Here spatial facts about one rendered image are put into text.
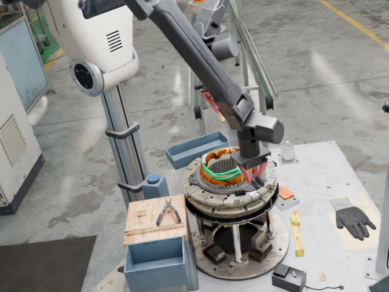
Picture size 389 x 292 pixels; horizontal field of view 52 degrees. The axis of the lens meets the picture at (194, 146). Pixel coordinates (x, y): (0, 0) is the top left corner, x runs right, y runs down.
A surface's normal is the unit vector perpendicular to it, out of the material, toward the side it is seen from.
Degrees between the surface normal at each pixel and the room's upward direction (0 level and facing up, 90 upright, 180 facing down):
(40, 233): 0
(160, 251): 90
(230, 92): 72
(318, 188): 0
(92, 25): 90
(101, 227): 0
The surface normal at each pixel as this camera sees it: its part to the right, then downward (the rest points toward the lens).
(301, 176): -0.15, -0.85
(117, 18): 0.80, 0.20
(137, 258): 0.06, 0.51
